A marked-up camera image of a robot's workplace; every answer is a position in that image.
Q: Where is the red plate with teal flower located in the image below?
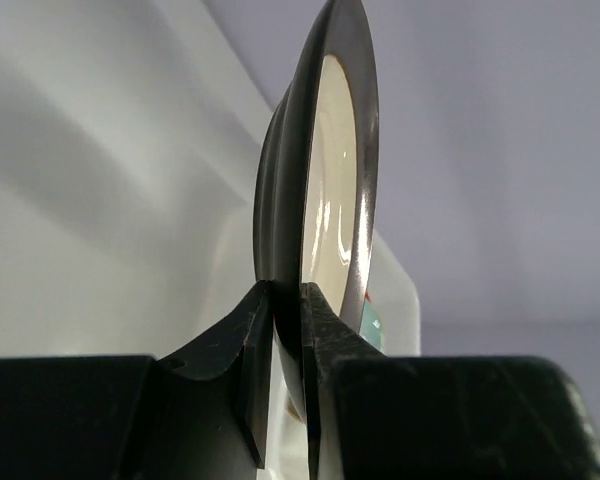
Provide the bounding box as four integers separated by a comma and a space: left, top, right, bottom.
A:
359, 293, 384, 352

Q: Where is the white plastic bin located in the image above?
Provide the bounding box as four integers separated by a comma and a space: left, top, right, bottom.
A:
196, 202, 421, 479

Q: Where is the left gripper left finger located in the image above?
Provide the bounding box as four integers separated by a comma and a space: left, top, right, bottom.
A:
0, 281, 272, 479

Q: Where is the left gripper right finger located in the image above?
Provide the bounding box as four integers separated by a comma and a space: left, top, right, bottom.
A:
301, 283, 600, 479

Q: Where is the brown rimmed cream plate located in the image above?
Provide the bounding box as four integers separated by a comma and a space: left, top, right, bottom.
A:
253, 1, 379, 414

